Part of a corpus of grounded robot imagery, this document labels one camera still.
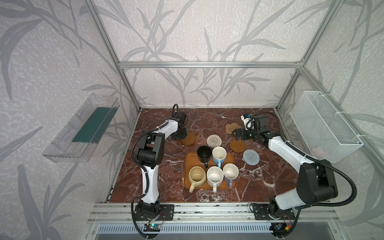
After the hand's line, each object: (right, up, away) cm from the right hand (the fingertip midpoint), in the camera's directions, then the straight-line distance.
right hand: (239, 127), depth 90 cm
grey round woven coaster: (+8, -19, +3) cm, 21 cm away
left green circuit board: (-47, -48, -19) cm, 70 cm away
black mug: (-21, -16, -2) cm, 27 cm away
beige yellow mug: (-26, -28, -6) cm, 38 cm away
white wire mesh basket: (+31, -4, -27) cm, 41 cm away
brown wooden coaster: (-31, -9, +12) cm, 34 cm away
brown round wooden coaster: (+1, -13, +8) cm, 16 cm away
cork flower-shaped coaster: (-2, -2, +19) cm, 20 cm away
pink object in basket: (+34, -11, -18) cm, 40 cm away
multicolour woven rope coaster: (-15, -10, +10) cm, 20 cm away
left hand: (-35, -4, +12) cm, 38 cm away
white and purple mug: (-6, -26, -5) cm, 27 cm away
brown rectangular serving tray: (-10, -32, -9) cm, 35 cm away
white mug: (-15, -28, -6) cm, 32 cm away
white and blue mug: (-12, -17, 0) cm, 21 cm away
